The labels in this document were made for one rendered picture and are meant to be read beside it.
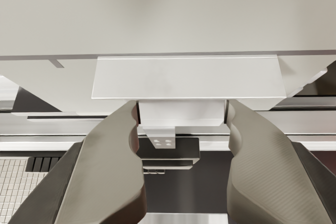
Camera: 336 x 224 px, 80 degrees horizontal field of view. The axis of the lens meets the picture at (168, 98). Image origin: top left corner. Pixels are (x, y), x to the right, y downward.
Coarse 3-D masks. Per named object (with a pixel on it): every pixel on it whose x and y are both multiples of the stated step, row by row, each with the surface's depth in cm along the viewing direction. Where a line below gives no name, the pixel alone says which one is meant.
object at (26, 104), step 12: (24, 96) 19; (36, 96) 19; (12, 108) 18; (24, 108) 18; (36, 108) 18; (48, 108) 18; (36, 120) 21; (48, 120) 21; (60, 120) 21; (72, 120) 21; (84, 120) 21; (96, 120) 21
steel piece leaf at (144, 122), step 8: (144, 120) 20; (152, 120) 20; (160, 120) 20; (168, 120) 20; (176, 120) 20; (184, 120) 20; (192, 120) 20; (200, 120) 20; (208, 120) 20; (216, 120) 20
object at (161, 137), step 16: (144, 128) 22; (160, 128) 22; (144, 144) 36; (160, 144) 31; (176, 144) 36; (192, 144) 36; (144, 160) 36; (160, 160) 36; (176, 160) 36; (192, 160) 36
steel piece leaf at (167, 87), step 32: (96, 64) 10; (128, 64) 9; (160, 64) 9; (192, 64) 9; (224, 64) 9; (256, 64) 9; (96, 96) 9; (128, 96) 9; (160, 96) 9; (192, 96) 9; (224, 96) 9; (256, 96) 9
